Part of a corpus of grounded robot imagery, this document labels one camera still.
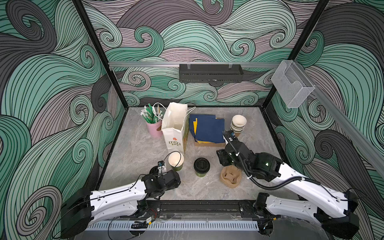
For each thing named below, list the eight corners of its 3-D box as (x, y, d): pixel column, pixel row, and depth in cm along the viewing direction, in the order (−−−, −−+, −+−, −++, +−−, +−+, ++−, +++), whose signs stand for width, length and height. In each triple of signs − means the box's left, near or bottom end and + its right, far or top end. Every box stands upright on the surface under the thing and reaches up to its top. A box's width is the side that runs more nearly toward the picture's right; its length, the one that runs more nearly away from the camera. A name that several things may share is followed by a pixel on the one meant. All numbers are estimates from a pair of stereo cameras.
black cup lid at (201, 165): (193, 178, 85) (194, 171, 76) (193, 166, 90) (194, 157, 81) (208, 178, 85) (210, 171, 76) (207, 166, 90) (209, 157, 81)
